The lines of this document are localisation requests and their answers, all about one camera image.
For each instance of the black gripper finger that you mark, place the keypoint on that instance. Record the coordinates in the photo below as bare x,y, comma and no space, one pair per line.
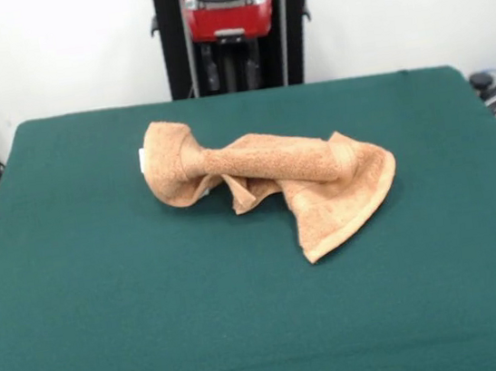
209,64
251,59

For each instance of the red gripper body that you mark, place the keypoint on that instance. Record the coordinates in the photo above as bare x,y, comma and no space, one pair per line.
231,20

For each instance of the tan terry towel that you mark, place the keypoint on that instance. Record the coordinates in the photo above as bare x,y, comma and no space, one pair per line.
272,159

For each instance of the dark green table cloth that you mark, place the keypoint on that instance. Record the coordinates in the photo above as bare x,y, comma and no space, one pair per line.
108,304

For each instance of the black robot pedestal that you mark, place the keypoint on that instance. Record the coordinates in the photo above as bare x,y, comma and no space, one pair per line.
291,29

